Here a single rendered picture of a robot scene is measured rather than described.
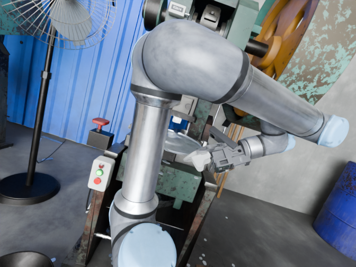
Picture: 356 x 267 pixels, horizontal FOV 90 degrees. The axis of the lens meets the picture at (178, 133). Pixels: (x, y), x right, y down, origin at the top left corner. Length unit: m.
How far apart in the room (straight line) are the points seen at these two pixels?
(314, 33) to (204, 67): 0.55
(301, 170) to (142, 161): 2.57
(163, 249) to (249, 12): 0.95
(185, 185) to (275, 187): 2.01
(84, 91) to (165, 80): 2.18
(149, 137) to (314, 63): 0.60
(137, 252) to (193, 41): 0.38
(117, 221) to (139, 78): 0.34
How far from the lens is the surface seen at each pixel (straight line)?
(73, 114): 2.53
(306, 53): 0.76
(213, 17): 1.00
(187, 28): 0.29
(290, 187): 2.87
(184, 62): 0.27
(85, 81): 2.43
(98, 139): 0.88
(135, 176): 0.43
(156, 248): 0.43
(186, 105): 0.90
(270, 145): 0.64
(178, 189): 0.91
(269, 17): 1.39
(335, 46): 0.80
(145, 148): 0.40
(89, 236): 1.08
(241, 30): 0.98
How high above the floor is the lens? 0.98
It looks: 12 degrees down
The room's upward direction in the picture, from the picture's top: 19 degrees clockwise
